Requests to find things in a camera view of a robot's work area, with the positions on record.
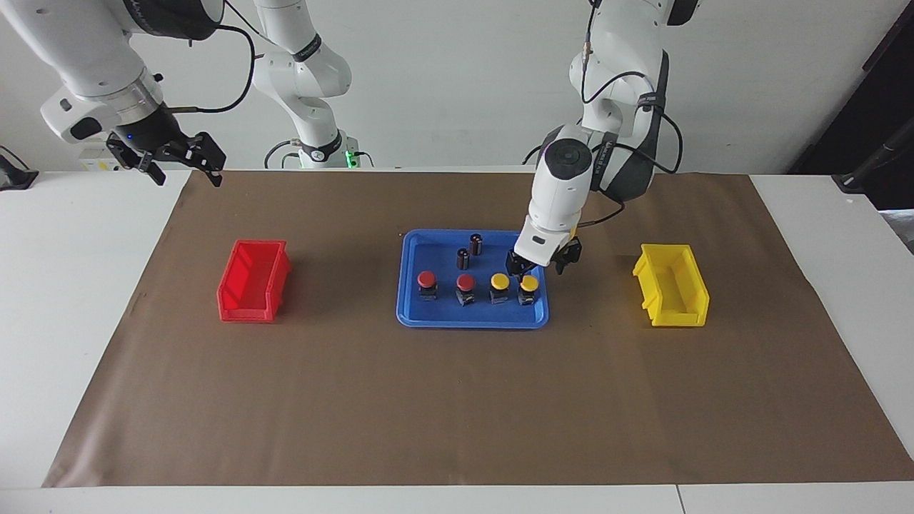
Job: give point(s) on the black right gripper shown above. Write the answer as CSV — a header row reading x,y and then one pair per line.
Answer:
x,y
161,135

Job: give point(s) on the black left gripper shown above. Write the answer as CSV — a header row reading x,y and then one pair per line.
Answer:
x,y
571,251

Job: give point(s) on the yellow push button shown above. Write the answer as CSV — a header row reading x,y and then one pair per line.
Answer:
x,y
500,281
529,283

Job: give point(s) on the red push button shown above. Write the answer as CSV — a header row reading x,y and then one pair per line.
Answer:
x,y
465,282
427,278

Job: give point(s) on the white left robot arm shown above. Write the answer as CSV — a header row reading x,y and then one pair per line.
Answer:
x,y
564,193

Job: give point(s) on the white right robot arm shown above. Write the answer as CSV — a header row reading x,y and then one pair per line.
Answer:
x,y
86,64

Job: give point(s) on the blue plastic tray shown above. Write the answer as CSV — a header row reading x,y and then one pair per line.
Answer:
x,y
443,314

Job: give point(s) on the black cylindrical capacitor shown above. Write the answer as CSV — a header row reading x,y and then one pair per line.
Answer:
x,y
463,259
475,244

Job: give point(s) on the red plastic bin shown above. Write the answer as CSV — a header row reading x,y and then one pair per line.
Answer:
x,y
232,293

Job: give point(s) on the brown paper table mat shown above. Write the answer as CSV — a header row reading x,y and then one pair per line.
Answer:
x,y
457,400

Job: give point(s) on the yellow plastic bin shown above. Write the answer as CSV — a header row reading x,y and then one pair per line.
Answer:
x,y
696,285

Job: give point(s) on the black device at table edge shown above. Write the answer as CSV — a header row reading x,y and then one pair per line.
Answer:
x,y
14,177

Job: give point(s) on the black stand pole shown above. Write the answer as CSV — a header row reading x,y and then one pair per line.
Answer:
x,y
878,160

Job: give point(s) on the dark background panel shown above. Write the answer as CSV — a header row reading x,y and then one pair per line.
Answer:
x,y
871,93

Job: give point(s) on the white wall power strip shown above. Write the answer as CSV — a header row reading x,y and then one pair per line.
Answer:
x,y
96,160

